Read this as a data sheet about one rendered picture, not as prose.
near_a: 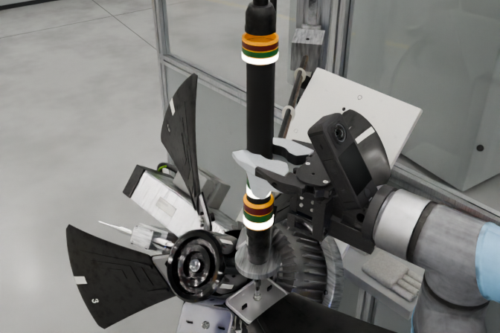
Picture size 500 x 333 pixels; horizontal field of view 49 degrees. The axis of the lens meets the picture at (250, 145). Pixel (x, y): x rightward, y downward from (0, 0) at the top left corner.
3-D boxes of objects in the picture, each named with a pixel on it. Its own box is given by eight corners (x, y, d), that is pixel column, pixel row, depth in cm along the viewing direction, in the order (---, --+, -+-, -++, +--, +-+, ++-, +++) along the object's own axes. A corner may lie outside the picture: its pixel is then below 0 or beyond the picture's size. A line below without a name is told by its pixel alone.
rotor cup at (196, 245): (193, 284, 104) (144, 279, 94) (229, 216, 103) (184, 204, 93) (245, 330, 95) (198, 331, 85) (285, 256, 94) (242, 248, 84)
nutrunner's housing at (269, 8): (248, 263, 88) (247, -28, 63) (271, 267, 87) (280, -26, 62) (242, 282, 84) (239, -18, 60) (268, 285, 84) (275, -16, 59)
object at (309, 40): (295, 56, 138) (297, 23, 134) (324, 58, 137) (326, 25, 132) (289, 73, 130) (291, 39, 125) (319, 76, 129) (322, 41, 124)
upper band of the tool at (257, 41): (245, 50, 68) (245, 28, 67) (280, 53, 68) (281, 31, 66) (238, 65, 65) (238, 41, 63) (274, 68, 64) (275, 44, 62)
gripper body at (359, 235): (280, 224, 72) (364, 265, 66) (283, 170, 67) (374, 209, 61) (311, 195, 77) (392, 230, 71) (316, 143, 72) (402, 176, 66)
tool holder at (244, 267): (242, 235, 90) (242, 187, 84) (286, 241, 88) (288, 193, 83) (230, 276, 82) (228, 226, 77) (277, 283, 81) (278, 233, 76)
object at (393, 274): (379, 254, 143) (380, 248, 142) (430, 286, 134) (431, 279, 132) (359, 271, 138) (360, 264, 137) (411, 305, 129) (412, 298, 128)
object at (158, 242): (216, 268, 105) (101, 227, 126) (220, 256, 105) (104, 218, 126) (210, 267, 103) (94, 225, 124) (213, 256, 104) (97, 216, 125)
